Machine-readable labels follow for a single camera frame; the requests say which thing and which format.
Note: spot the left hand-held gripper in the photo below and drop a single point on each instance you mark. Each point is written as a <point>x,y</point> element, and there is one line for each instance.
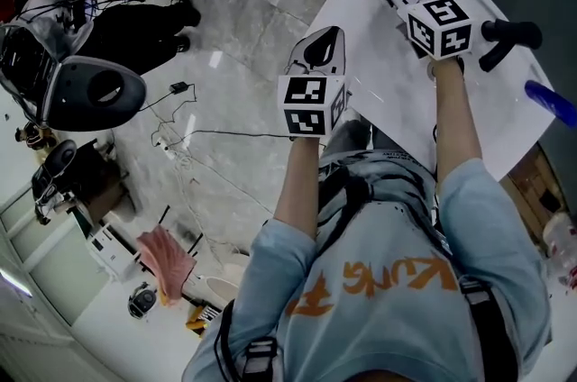
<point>311,101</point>

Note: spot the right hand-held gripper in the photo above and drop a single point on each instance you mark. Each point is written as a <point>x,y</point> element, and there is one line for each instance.
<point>444,29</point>

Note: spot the person's right forearm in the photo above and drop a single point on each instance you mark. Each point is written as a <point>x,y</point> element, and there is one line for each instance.
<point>455,123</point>

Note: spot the person's left forearm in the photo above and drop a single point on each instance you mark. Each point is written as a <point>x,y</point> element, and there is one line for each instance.
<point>299,182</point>

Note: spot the person's grey trousers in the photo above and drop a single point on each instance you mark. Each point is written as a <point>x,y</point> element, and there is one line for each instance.
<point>360,137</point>

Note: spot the black power adapter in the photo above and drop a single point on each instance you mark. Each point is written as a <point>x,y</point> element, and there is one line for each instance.
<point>179,87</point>

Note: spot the white power strip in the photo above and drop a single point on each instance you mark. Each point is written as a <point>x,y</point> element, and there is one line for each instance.
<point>164,148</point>

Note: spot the blue plastic tube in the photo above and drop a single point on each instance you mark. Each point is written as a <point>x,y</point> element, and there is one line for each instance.
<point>552,101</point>

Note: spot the wooden crate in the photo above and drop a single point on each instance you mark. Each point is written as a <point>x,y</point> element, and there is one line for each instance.
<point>532,182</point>

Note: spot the large grey hand-held gripper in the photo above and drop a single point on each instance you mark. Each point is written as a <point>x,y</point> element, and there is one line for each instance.
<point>76,96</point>

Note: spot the pink cloth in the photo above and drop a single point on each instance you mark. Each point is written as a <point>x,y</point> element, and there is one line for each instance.
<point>164,258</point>

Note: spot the person's light blue printed shirt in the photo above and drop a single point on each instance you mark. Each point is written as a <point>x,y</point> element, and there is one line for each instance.
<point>383,326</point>

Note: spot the dark grey hand-held gripper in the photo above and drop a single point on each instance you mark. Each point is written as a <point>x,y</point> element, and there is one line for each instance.
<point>56,164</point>

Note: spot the orange yellow object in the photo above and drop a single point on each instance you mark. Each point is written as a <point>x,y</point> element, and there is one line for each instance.
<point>200,317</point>

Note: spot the clear plastic bottle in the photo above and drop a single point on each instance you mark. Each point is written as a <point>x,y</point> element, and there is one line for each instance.
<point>561,240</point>

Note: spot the small black grey device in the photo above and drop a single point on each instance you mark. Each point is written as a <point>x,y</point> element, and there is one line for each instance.
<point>143,301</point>

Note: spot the white cabinet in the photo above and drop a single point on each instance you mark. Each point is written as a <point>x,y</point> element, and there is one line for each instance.
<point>54,263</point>

